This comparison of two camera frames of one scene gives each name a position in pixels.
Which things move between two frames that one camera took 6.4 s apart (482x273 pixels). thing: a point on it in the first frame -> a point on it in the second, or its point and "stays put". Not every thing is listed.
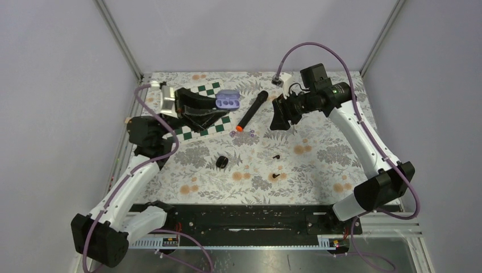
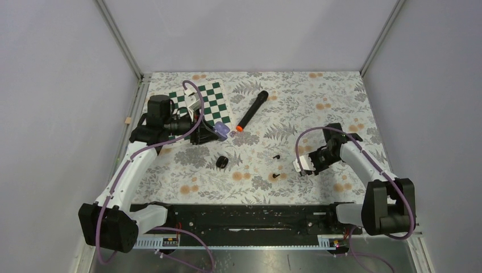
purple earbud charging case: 227,99 -> 221,131
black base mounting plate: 252,221 stays put
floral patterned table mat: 312,162 stays put
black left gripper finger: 186,96 -> 204,128
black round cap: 221,162 stays put
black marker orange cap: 262,96 stays put
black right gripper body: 299,105 -> 321,160
